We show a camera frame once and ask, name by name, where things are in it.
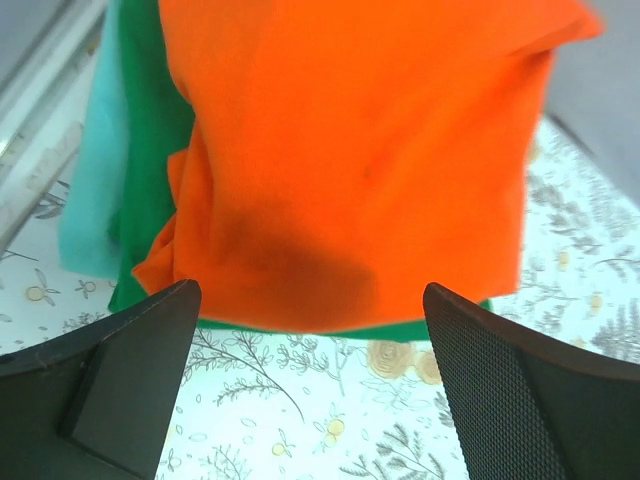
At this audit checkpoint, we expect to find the folded blue t shirt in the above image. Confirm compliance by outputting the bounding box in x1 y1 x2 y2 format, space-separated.
58 1 129 280

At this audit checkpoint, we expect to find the aluminium frame rail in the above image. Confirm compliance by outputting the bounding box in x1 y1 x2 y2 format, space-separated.
1 1 108 249

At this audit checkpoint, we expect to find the orange t shirt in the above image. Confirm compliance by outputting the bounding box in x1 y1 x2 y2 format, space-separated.
134 1 601 333

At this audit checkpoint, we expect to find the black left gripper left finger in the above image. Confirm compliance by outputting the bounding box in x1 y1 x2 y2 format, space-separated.
1 280 201 480

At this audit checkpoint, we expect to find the folded green t shirt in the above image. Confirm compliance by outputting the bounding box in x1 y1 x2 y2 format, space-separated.
107 0 494 342

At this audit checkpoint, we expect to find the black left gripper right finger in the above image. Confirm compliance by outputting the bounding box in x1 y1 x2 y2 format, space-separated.
423 283 639 479

